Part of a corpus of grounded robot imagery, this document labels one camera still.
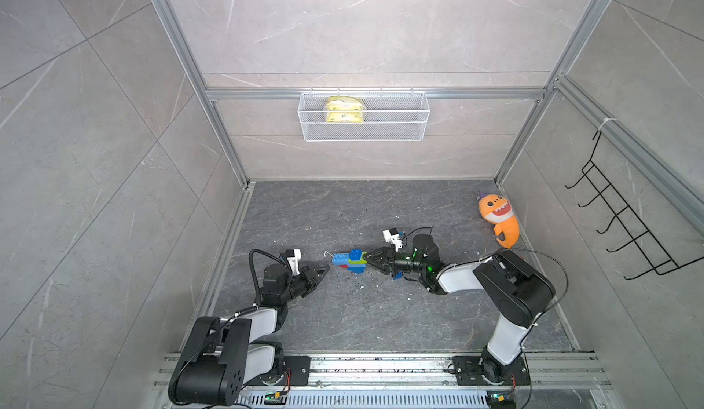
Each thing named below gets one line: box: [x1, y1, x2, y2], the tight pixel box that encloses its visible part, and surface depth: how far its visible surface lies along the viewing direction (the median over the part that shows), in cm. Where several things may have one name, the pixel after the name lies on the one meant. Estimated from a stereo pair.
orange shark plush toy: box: [476, 191, 520, 250], surface depth 103 cm
